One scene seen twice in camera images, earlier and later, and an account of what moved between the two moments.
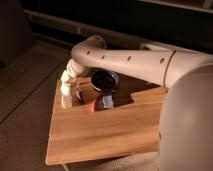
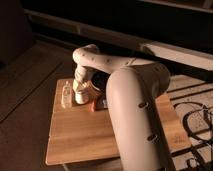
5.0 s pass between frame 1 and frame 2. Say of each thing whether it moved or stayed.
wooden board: stayed
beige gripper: moved
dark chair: stayed
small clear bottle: stayed
